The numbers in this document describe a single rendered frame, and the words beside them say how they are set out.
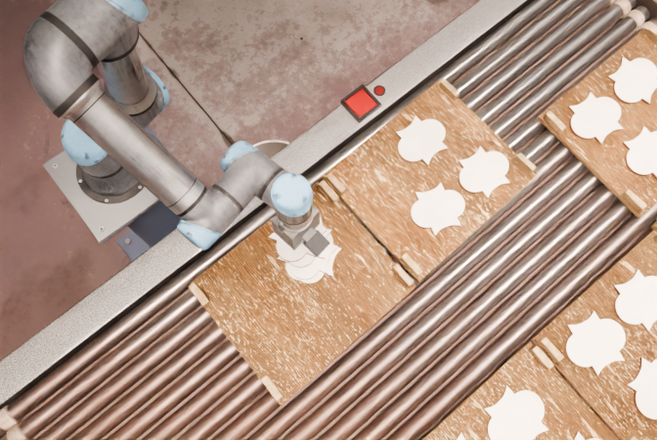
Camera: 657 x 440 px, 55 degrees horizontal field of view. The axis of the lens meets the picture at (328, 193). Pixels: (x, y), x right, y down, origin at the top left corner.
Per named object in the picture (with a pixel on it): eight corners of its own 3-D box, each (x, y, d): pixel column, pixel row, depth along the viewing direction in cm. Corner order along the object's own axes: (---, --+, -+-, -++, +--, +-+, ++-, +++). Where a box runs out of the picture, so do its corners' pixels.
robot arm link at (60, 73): (-13, 58, 98) (214, 258, 116) (39, 10, 101) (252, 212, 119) (-11, 66, 108) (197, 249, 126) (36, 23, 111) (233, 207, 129)
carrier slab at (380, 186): (321, 178, 159) (321, 176, 157) (438, 81, 167) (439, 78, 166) (418, 283, 151) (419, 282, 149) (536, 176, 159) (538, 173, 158)
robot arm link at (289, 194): (285, 159, 119) (321, 187, 117) (288, 179, 129) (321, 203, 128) (258, 191, 117) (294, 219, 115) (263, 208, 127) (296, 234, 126)
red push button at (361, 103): (344, 103, 166) (344, 101, 164) (362, 90, 167) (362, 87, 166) (359, 119, 164) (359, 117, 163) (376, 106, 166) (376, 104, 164)
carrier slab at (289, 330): (188, 286, 150) (186, 285, 149) (321, 181, 159) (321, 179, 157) (281, 406, 142) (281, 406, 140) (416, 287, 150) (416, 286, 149)
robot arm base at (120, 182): (71, 169, 162) (57, 155, 153) (116, 130, 166) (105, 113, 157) (111, 208, 159) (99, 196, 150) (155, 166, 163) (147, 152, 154)
